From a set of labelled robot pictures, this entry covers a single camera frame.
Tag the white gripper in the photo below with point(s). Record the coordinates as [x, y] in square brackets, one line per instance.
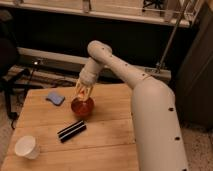
[88, 76]

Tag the orange pepper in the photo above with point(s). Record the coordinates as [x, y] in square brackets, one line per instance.
[81, 96]

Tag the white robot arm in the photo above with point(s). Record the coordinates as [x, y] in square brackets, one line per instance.
[159, 141]

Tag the red ceramic bowl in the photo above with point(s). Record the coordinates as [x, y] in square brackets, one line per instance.
[82, 108]

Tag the blue sponge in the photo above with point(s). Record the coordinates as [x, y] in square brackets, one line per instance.
[55, 98]

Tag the black rectangular brush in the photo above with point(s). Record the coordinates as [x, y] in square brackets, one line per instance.
[72, 130]

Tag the white baseboard ledge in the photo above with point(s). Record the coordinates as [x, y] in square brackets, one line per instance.
[50, 60]

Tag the black tripod stand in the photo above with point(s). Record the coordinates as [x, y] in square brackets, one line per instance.
[8, 86]

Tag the metal pole stand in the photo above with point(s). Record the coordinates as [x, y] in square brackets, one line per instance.
[159, 65]

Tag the dark office chair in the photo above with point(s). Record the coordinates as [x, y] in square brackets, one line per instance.
[8, 51]

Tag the white paper cup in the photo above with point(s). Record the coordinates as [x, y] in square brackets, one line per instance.
[27, 147]

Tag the dark cabinet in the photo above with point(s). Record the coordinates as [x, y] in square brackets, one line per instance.
[193, 84]

